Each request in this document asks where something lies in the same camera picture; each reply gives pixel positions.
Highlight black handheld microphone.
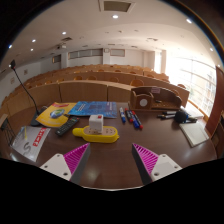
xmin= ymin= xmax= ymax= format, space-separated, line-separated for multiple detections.
xmin=173 ymin=109 xmax=200 ymax=125

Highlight recessed ceiling lights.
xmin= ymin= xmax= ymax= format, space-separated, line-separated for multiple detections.
xmin=6 ymin=13 xmax=214 ymax=54

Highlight wooden shelf unit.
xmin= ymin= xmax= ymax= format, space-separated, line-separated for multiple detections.
xmin=211 ymin=111 xmax=224 ymax=160

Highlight yellow power strip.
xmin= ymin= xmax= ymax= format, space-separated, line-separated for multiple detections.
xmin=72 ymin=125 xmax=120 ymax=144

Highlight white marker with blue cap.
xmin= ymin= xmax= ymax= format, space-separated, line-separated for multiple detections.
xmin=119 ymin=106 xmax=127 ymax=124

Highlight yellow booklet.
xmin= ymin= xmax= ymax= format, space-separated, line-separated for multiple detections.
xmin=35 ymin=101 xmax=77 ymax=128

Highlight square ceiling air vent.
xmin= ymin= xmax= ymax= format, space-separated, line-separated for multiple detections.
xmin=98 ymin=0 xmax=136 ymax=14

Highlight white brochure with red print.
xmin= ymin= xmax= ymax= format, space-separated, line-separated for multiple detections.
xmin=11 ymin=125 xmax=52 ymax=163

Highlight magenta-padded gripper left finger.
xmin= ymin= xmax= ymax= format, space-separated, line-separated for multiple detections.
xmin=39 ymin=143 xmax=91 ymax=185

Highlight short red marker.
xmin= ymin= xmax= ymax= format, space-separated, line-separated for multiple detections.
xmin=124 ymin=107 xmax=134 ymax=123

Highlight black remote control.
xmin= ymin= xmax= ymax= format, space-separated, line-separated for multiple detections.
xmin=55 ymin=115 xmax=80 ymax=137

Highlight wooden desk organizer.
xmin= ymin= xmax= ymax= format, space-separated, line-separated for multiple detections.
xmin=128 ymin=85 xmax=184 ymax=112

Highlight wooden lecture hall seat rows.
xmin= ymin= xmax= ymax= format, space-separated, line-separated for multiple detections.
xmin=0 ymin=64 xmax=191 ymax=118

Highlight black pen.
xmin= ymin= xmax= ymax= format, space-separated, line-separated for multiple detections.
xmin=157 ymin=110 xmax=177 ymax=118
xmin=159 ymin=114 xmax=177 ymax=121

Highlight black metal stand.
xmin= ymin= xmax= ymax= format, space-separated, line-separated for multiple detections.
xmin=0 ymin=114 xmax=16 ymax=146

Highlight blue booklet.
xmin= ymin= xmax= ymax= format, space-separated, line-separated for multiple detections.
xmin=67 ymin=100 xmax=118 ymax=119

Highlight large bright window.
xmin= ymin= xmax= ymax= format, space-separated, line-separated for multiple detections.
xmin=164 ymin=54 xmax=218 ymax=118

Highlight white charger with red button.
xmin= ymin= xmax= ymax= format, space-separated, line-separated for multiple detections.
xmin=88 ymin=114 xmax=104 ymax=135

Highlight long red marker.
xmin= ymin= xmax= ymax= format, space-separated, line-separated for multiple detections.
xmin=131 ymin=110 xmax=144 ymax=130

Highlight white notepad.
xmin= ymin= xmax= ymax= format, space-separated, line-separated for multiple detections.
xmin=179 ymin=121 xmax=210 ymax=148

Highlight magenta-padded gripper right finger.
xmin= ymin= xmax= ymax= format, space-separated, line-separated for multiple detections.
xmin=131 ymin=143 xmax=183 ymax=186

